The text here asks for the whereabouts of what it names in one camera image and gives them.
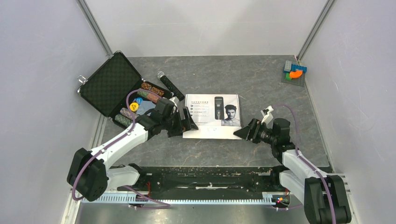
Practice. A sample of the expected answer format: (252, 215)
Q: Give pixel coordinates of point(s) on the white cable duct strip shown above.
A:
(132, 198)

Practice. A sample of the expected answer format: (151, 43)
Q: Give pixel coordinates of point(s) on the grey toy brick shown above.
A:
(287, 66)

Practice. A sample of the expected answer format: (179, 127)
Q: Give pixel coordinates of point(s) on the dark green chip stack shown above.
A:
(122, 120)

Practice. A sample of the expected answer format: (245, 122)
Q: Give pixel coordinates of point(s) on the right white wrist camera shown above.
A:
(267, 115)

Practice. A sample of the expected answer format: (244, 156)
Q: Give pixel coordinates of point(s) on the white clipper kit box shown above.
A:
(216, 115)

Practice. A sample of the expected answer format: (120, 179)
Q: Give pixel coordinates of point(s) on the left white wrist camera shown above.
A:
(175, 100)

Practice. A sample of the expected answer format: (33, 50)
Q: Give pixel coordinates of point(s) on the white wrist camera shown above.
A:
(175, 100)
(267, 115)

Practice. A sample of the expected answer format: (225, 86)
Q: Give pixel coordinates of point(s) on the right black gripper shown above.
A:
(250, 132)

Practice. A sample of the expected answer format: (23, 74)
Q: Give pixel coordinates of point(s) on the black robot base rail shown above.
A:
(165, 178)

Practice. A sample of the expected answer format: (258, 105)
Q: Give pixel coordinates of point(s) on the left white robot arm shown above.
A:
(91, 172)

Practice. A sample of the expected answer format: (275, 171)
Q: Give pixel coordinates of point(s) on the purple chip stack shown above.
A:
(128, 114)

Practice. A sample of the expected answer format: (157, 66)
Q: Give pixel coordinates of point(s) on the green toy brick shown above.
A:
(287, 76)

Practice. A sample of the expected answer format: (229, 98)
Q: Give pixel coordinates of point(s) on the yellow dealer button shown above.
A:
(134, 106)

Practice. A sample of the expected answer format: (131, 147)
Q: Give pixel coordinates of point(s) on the orange brown chip stack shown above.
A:
(152, 88)

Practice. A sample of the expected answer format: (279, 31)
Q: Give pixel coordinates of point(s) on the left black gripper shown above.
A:
(186, 125)

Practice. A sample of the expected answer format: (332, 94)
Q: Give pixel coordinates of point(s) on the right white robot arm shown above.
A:
(323, 196)

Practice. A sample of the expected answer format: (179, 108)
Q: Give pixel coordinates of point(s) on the orange curved toy piece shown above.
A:
(296, 74)

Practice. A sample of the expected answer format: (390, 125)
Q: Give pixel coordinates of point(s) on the grey toy brick baseplate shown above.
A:
(298, 82)

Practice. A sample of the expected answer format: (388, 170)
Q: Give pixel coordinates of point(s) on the black microphone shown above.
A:
(166, 81)

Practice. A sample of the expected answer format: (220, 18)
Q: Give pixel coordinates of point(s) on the blue card deck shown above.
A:
(145, 106)

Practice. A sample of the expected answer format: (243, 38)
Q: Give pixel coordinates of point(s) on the blue toy brick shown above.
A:
(295, 67)

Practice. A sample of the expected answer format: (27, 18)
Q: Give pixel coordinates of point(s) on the black aluminium poker case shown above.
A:
(107, 88)

